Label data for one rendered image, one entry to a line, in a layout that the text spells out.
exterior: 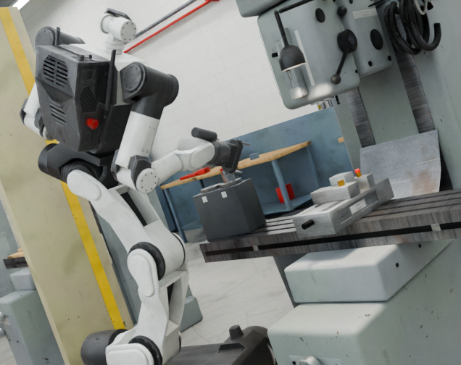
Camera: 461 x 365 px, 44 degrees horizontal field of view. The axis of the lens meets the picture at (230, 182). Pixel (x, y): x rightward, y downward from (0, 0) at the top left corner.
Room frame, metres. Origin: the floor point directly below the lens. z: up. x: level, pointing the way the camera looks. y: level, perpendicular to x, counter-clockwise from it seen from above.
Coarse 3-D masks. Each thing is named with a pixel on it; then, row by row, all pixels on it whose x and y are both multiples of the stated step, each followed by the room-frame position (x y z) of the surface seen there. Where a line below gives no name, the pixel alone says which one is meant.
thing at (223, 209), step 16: (208, 192) 2.19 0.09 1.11; (224, 192) 2.12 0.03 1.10; (240, 192) 2.10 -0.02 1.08; (256, 192) 2.18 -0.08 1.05; (208, 208) 2.19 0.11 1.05; (224, 208) 2.14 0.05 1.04; (240, 208) 2.09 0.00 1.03; (256, 208) 2.15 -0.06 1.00; (208, 224) 2.20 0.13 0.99; (224, 224) 2.15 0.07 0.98; (240, 224) 2.11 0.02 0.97; (256, 224) 2.13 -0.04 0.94
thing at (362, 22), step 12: (348, 0) 1.80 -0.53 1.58; (360, 0) 1.86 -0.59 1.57; (372, 0) 1.90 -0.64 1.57; (348, 12) 1.80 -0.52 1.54; (360, 12) 1.84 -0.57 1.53; (372, 12) 1.89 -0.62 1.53; (348, 24) 1.80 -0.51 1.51; (360, 24) 1.82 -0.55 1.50; (372, 24) 1.87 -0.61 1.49; (360, 36) 1.81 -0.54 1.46; (372, 36) 1.85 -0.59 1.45; (360, 48) 1.80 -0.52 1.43; (372, 48) 1.84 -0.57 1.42; (384, 48) 1.90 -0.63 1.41; (360, 60) 1.80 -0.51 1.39; (372, 60) 1.83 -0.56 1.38; (384, 60) 1.88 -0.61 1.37; (360, 72) 1.81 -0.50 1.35; (372, 72) 1.84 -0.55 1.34
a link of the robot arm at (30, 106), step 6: (36, 90) 1.93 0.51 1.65; (30, 96) 1.94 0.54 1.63; (36, 96) 1.93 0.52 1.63; (24, 102) 1.97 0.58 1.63; (30, 102) 1.94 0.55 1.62; (36, 102) 1.93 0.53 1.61; (24, 108) 1.97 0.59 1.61; (30, 108) 1.93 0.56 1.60; (36, 108) 1.93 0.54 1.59; (24, 114) 1.99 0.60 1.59; (30, 114) 1.94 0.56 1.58; (36, 114) 1.94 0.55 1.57; (36, 120) 1.93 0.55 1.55; (42, 120) 1.93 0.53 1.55; (36, 126) 1.94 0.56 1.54; (42, 126) 1.94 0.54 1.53; (42, 132) 1.95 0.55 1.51; (48, 138) 1.97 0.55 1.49
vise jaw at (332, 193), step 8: (352, 184) 1.73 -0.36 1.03; (312, 192) 1.83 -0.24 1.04; (320, 192) 1.79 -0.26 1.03; (328, 192) 1.77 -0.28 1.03; (336, 192) 1.74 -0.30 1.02; (344, 192) 1.72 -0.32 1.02; (352, 192) 1.72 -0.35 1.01; (360, 192) 1.75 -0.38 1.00; (312, 200) 1.82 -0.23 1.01; (320, 200) 1.80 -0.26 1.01; (328, 200) 1.77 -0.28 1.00; (336, 200) 1.75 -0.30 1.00
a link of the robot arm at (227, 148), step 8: (224, 144) 1.95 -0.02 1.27; (232, 144) 1.99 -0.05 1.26; (240, 144) 2.01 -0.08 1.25; (224, 152) 1.93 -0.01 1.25; (232, 152) 1.99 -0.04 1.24; (240, 152) 2.01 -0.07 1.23; (224, 160) 1.94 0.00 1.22; (232, 160) 2.00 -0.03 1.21; (224, 168) 2.03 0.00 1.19; (232, 168) 2.00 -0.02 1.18
